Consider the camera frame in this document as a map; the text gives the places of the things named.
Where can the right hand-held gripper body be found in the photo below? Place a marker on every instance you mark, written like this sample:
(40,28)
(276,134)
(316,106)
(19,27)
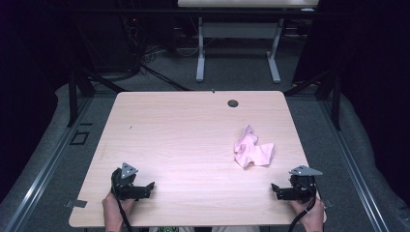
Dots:
(303,188)

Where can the person's left hand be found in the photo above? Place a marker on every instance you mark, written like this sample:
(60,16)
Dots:
(112,211)

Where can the aluminium floor rail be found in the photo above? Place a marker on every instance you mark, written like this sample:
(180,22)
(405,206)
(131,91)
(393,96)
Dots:
(42,174)
(354,167)

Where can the grey metal table bracket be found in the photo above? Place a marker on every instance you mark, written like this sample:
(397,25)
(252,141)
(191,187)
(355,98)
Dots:
(328,203)
(76,203)

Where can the black metal frame stand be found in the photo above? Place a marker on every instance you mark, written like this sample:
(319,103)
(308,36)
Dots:
(335,96)
(74,96)

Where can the round dark table grommet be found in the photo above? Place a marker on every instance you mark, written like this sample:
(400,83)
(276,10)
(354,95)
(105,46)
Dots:
(232,103)

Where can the white table with grey legs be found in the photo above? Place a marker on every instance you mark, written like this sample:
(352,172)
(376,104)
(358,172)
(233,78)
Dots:
(238,30)

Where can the pink crumpled cloth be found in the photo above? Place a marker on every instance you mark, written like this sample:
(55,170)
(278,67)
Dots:
(251,151)

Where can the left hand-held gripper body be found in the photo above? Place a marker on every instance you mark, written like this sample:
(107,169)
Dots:
(127,188)

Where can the person's right hand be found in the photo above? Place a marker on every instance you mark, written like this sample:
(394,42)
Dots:
(314,216)

